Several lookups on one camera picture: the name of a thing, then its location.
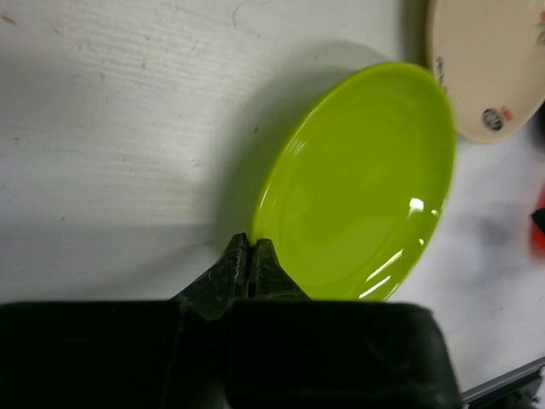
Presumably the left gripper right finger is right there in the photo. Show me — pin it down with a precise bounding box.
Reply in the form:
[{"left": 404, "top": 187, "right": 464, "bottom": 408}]
[{"left": 250, "top": 239, "right": 309, "bottom": 301}]

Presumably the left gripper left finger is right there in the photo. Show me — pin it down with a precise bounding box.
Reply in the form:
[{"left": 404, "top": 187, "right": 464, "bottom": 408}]
[{"left": 172, "top": 233, "right": 250, "bottom": 320}]

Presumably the lime green plate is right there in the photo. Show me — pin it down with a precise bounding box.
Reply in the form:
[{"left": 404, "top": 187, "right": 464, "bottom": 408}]
[{"left": 250, "top": 62, "right": 456, "bottom": 301}]

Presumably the orange glossy plate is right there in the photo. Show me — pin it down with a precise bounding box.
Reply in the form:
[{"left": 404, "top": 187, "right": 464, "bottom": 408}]
[{"left": 531, "top": 207, "right": 545, "bottom": 257}]

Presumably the small beige patterned plate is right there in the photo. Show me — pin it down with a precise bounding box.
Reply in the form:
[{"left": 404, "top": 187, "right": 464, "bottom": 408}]
[{"left": 426, "top": 1, "right": 544, "bottom": 143}]

